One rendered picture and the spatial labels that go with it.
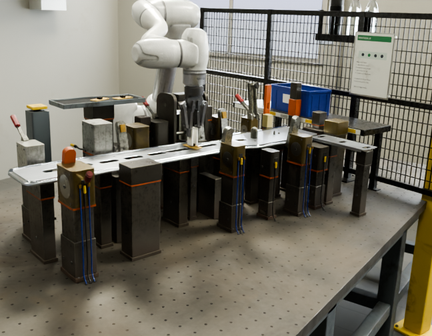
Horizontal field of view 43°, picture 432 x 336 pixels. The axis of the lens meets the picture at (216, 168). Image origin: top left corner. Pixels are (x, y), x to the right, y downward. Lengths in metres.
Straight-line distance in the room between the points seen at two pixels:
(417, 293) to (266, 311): 1.42
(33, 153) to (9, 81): 3.27
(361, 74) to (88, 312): 1.81
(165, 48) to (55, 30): 3.56
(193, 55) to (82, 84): 3.77
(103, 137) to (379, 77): 1.38
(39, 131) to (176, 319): 0.97
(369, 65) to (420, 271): 1.03
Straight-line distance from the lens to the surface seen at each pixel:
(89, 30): 5.80
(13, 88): 5.26
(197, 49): 2.06
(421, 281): 2.89
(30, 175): 1.84
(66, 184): 1.69
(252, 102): 2.55
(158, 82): 2.82
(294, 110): 2.77
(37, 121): 2.16
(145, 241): 1.90
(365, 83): 2.82
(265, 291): 1.73
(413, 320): 3.00
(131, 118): 2.86
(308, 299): 1.71
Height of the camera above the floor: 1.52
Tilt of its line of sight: 16 degrees down
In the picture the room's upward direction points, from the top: 2 degrees clockwise
